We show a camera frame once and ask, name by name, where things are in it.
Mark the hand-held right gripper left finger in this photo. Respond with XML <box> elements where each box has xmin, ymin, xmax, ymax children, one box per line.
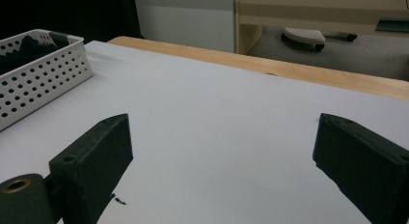
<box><xmin>48</xmin><ymin>113</ymin><xmax>134</xmax><ymax>224</ymax></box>

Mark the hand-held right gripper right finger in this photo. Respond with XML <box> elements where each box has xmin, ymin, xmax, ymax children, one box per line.
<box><xmin>312</xmin><ymin>112</ymin><xmax>409</xmax><ymax>224</ymax></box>

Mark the white perforated plastic basket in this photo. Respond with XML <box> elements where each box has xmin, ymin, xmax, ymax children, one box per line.
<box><xmin>0</xmin><ymin>28</ymin><xmax>95</xmax><ymax>132</ymax></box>

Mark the black knitted sweater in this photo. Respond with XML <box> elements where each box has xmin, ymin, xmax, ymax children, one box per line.
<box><xmin>0</xmin><ymin>31</ymin><xmax>70</xmax><ymax>76</ymax></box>

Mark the white table cover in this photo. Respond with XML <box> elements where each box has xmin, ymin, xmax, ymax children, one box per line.
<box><xmin>0</xmin><ymin>40</ymin><xmax>409</xmax><ymax>224</ymax></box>

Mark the office chair base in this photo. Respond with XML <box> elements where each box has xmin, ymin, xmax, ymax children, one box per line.
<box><xmin>281</xmin><ymin>26</ymin><xmax>359</xmax><ymax>53</ymax></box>

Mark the dark green box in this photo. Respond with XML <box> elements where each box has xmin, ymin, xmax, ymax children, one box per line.
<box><xmin>374</xmin><ymin>17</ymin><xmax>409</xmax><ymax>34</ymax></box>

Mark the black curtain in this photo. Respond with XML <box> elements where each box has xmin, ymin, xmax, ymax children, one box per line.
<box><xmin>0</xmin><ymin>0</ymin><xmax>143</xmax><ymax>44</ymax></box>

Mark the beige wooden desk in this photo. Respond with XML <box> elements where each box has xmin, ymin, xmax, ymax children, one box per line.
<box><xmin>234</xmin><ymin>0</ymin><xmax>409</xmax><ymax>56</ymax></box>

